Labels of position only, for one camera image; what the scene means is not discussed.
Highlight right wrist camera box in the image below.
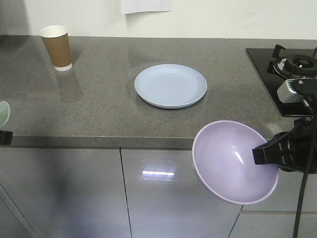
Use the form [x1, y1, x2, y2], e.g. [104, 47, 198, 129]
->
[277, 79, 302, 104]

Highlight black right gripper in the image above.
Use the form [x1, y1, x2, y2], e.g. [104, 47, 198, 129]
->
[252, 118, 317, 174]

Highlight brown paper cup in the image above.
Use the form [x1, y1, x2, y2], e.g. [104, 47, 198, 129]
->
[39, 25, 73, 72]

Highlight purple plastic bowl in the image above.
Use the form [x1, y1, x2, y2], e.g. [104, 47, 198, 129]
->
[192, 120, 279, 205]

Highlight light green plastic spoon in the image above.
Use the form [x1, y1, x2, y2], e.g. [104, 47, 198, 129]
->
[0, 101, 10, 126]

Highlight white paper sheet on wall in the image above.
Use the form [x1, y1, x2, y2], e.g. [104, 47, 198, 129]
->
[121, 0, 172, 14]

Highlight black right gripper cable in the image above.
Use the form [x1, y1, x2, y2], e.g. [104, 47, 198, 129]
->
[292, 96, 317, 238]

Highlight grey side cabinet doors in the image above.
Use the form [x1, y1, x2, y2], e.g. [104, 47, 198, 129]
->
[0, 148, 302, 238]

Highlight light blue plate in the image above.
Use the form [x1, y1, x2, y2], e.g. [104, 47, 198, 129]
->
[134, 64, 208, 109]

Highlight black gas stove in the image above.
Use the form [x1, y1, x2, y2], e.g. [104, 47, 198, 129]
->
[246, 45, 317, 117]

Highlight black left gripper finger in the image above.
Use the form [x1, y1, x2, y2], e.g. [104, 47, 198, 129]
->
[0, 130, 13, 145]

